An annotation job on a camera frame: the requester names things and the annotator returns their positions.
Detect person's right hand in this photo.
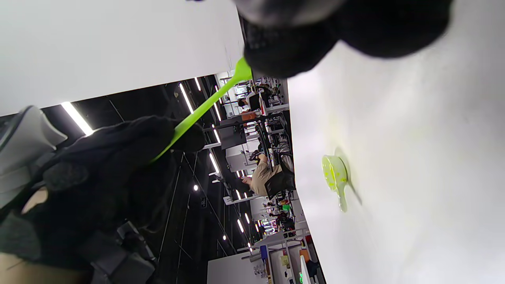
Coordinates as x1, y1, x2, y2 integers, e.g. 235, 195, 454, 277
233, 0, 454, 78

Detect person's left hand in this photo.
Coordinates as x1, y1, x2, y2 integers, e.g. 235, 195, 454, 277
0, 115, 206, 271

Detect green silicone brush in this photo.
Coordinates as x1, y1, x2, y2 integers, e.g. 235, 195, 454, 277
152, 57, 253, 162

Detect small green cup of oil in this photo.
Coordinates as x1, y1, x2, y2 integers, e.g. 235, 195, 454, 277
322, 155, 349, 213

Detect ceiling light strips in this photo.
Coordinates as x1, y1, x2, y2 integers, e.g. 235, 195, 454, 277
61, 77, 261, 253

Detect white and black left controller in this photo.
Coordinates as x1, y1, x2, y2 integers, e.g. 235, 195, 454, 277
0, 105, 67, 206

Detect white partition board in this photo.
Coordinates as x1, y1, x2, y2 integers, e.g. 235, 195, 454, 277
0, 0, 245, 117

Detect black office chair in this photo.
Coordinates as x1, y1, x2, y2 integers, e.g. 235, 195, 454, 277
265, 152, 296, 200

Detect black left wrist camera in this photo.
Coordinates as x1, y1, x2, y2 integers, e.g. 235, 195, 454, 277
91, 221, 156, 284

